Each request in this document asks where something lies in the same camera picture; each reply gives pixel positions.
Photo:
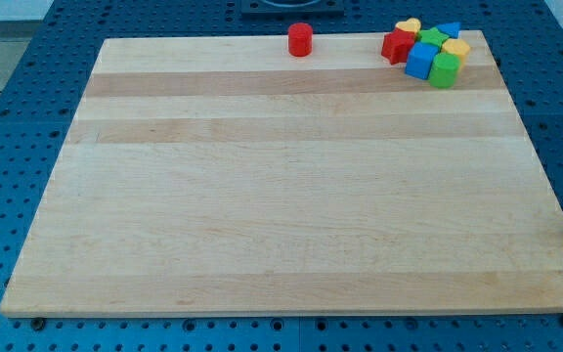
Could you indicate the yellow hexagon block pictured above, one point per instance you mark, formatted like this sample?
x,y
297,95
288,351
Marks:
x,y
458,47

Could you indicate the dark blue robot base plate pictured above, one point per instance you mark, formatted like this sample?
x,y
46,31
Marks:
x,y
268,8

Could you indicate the red cylinder block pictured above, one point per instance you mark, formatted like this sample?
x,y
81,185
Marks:
x,y
299,39

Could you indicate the blue cube block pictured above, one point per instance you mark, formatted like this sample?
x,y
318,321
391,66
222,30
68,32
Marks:
x,y
420,60

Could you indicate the large wooden board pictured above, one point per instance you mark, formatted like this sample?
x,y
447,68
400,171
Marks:
x,y
220,176

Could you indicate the blue triangle block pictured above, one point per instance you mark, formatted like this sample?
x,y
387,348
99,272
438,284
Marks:
x,y
452,29

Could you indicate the green cylinder block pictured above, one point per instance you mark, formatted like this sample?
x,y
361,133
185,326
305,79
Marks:
x,y
444,70

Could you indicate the green star block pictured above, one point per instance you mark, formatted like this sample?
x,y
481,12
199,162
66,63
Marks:
x,y
432,36

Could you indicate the yellow heart block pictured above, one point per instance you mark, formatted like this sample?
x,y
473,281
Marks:
x,y
412,25

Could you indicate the red star block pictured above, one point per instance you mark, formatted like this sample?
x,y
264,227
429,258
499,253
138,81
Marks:
x,y
397,46

